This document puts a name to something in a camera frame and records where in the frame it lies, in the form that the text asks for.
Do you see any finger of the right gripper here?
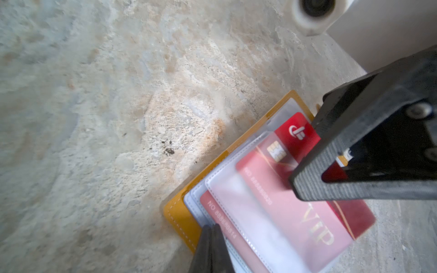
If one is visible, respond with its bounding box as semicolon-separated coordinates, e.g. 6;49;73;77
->
289;46;437;201

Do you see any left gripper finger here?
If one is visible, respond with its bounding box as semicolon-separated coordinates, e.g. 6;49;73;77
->
188;224;235;273

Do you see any yellow leather card holder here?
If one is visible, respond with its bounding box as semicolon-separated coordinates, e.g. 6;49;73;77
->
164;91;347;273

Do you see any red VIP card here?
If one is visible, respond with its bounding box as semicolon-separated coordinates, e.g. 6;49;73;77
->
236;113;376;273

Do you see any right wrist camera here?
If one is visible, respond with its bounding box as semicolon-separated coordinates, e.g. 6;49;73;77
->
289;0;355;36

